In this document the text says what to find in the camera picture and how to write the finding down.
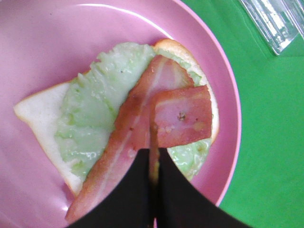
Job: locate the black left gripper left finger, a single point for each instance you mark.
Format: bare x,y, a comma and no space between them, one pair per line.
128,204

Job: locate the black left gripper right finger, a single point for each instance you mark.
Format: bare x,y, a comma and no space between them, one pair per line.
182,206

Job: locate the bacon strip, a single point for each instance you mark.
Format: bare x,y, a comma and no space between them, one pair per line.
177,117
131,133

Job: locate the green lettuce leaf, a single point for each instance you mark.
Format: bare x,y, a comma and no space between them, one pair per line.
91,104

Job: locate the bread slice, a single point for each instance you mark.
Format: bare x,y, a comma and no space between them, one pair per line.
40,112

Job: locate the green tablecloth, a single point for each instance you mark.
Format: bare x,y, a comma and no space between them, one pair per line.
267,189

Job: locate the pink round plate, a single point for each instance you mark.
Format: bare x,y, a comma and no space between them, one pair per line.
47,42

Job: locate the right clear plastic tray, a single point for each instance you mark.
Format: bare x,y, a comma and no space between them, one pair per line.
280,23

